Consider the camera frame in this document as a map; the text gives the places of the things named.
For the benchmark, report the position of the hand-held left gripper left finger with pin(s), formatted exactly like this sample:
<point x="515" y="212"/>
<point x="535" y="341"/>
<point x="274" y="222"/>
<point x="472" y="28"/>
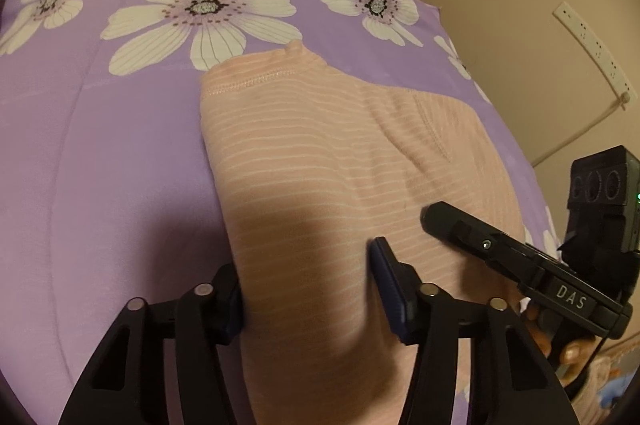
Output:
<point x="231" y="307"/>

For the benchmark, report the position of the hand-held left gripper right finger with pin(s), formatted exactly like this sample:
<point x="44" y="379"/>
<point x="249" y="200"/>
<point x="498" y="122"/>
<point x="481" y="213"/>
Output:
<point x="392" y="300"/>

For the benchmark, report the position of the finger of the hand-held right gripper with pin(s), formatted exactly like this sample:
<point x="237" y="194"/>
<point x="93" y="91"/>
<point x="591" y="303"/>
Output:
<point x="480" y="242"/>

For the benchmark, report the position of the pink striped shirt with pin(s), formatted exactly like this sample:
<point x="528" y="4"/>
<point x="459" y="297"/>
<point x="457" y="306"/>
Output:
<point x="325" y="165"/>

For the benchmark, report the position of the person's right forearm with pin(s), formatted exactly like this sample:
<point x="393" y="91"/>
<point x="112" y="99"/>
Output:
<point x="595" y="397"/>

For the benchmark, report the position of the person's right hand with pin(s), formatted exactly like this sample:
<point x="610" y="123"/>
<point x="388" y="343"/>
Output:
<point x="575" y="352"/>

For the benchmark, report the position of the white power strip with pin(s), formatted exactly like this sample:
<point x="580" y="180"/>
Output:
<point x="595" y="50"/>

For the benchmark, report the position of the purple floral blanket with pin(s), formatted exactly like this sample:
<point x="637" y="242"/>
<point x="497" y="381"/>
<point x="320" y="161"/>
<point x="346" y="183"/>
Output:
<point x="100" y="155"/>

